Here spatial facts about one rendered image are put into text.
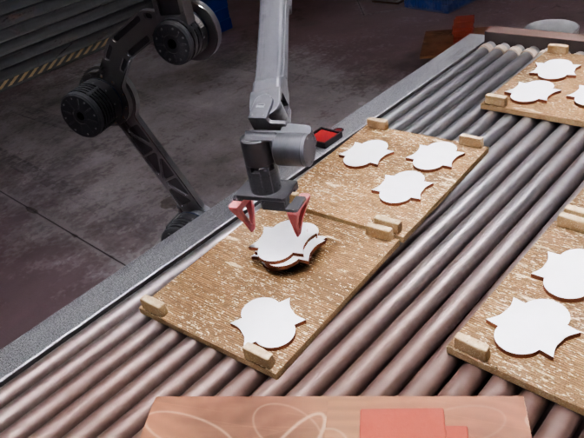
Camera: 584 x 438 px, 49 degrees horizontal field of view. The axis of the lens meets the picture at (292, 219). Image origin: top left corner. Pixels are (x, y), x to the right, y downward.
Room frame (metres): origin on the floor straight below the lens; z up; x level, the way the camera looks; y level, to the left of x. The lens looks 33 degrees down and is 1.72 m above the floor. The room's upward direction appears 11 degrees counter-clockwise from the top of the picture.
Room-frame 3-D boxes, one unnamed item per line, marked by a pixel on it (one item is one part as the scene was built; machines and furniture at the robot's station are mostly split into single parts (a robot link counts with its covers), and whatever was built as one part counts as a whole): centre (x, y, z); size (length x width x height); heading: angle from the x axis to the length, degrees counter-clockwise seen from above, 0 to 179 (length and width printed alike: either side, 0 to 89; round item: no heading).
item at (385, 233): (1.06, -0.17, 0.95); 0.06 x 0.02 x 0.03; 47
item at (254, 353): (0.77, 0.10, 0.95); 0.06 x 0.02 x 0.03; 47
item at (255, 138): (1.01, 0.03, 1.21); 0.07 x 0.06 x 0.07; 62
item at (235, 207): (1.02, 0.07, 1.08); 0.07 x 0.07 x 0.09; 61
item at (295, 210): (0.99, 0.00, 1.08); 0.07 x 0.07 x 0.09; 61
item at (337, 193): (1.31, -0.23, 0.93); 0.41 x 0.35 x 0.02; 136
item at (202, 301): (1.01, 0.06, 0.93); 0.41 x 0.35 x 0.02; 137
